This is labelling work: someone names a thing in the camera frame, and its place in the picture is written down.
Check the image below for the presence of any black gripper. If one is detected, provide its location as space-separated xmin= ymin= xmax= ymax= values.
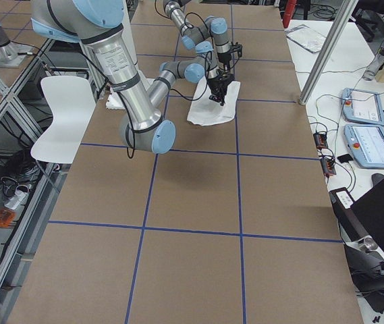
xmin=207 ymin=64 xmax=234 ymax=106
xmin=217 ymin=42 xmax=242 ymax=73

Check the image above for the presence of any white long-sleeve printed shirt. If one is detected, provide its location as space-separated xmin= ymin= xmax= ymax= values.
xmin=187 ymin=79 xmax=241 ymax=126

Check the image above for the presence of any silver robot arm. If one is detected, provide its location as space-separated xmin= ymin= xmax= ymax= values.
xmin=163 ymin=1 xmax=242 ymax=72
xmin=31 ymin=0 xmax=242 ymax=157

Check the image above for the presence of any plastic document bag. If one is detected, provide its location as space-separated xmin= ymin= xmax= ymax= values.
xmin=285 ymin=24 xmax=326 ymax=53

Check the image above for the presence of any red fire extinguisher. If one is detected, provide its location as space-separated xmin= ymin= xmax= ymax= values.
xmin=282 ymin=0 xmax=297 ymax=28

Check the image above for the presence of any black orange connector box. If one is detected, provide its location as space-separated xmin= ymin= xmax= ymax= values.
xmin=313 ymin=132 xmax=329 ymax=149

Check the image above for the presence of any far blue teach pendant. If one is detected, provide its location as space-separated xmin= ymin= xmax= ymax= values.
xmin=341 ymin=88 xmax=384 ymax=126

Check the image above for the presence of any blue teach pendant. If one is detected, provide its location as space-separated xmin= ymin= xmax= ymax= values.
xmin=344 ymin=124 xmax=384 ymax=169
xmin=341 ymin=88 xmax=384 ymax=126

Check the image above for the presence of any white plastic chair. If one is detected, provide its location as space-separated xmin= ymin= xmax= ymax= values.
xmin=30 ymin=76 xmax=96 ymax=164

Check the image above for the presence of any near blue teach pendant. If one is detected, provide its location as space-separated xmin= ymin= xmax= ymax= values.
xmin=344 ymin=124 xmax=384 ymax=169

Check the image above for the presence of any clear water bottle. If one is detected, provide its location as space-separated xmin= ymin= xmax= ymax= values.
xmin=362 ymin=45 xmax=384 ymax=81

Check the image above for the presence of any black device with label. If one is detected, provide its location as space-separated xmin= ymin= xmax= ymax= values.
xmin=329 ymin=187 xmax=377 ymax=244

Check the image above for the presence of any white power strip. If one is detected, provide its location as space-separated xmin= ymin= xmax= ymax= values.
xmin=4 ymin=186 xmax=29 ymax=210

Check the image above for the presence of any orange box on floor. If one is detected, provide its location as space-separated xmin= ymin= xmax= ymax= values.
xmin=0 ymin=208 xmax=16 ymax=228

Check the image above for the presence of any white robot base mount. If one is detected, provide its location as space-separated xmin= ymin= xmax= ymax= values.
xmin=106 ymin=1 xmax=150 ymax=110

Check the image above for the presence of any aluminium camera post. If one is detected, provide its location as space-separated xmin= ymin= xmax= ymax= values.
xmin=298 ymin=0 xmax=358 ymax=105

